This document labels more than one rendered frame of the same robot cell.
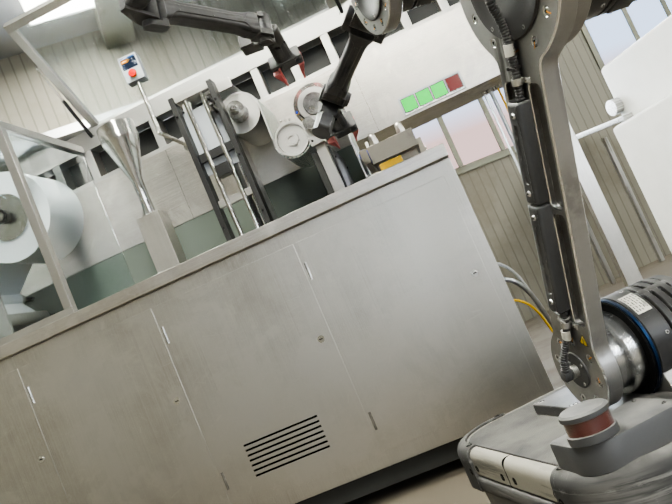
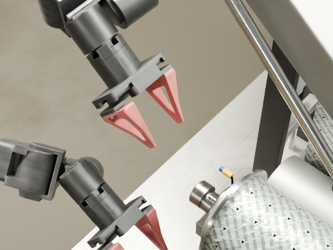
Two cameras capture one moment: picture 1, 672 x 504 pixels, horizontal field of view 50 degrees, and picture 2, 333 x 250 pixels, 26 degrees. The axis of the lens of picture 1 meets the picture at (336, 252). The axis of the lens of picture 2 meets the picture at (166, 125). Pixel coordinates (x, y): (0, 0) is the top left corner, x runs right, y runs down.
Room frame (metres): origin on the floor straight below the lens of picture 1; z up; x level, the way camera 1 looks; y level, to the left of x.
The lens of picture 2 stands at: (2.62, -0.62, 2.10)
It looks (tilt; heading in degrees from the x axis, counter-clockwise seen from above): 51 degrees down; 123
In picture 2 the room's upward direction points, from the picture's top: straight up
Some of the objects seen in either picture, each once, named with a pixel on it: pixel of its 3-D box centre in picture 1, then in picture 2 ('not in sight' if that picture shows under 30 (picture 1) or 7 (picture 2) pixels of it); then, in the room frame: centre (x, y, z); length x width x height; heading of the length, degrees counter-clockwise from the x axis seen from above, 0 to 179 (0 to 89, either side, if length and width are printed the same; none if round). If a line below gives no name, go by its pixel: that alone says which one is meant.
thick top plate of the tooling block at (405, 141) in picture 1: (396, 155); not in sight; (2.54, -0.33, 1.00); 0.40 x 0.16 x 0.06; 172
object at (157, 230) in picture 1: (149, 211); not in sight; (2.61, 0.57, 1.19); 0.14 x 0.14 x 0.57
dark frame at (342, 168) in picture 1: (339, 181); not in sight; (2.57, -0.11, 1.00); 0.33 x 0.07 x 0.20; 172
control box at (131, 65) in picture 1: (132, 69); not in sight; (2.51, 0.41, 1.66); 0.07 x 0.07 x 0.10; 88
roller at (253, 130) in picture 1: (250, 120); not in sight; (2.57, 0.10, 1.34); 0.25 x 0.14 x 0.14; 172
